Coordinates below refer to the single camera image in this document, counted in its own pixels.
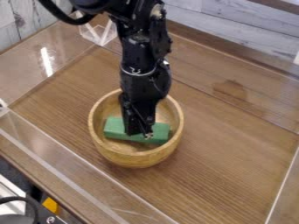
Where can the yellow and black device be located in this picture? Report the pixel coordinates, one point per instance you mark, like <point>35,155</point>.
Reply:
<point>51,205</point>

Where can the clear acrylic corner bracket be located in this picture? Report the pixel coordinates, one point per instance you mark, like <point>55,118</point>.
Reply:
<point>99,31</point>

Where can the brown wooden bowl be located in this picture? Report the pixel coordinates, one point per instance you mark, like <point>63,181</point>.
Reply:
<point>130,154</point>

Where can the clear acrylic front wall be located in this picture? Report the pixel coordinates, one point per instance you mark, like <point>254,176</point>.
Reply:
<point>85,190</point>

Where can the green rectangular block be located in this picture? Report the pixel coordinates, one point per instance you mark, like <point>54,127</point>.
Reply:
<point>114,130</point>

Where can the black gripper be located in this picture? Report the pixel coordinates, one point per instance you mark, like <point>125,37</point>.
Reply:
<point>145,80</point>

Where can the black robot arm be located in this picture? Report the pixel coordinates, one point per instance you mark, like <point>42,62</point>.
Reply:
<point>133,15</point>

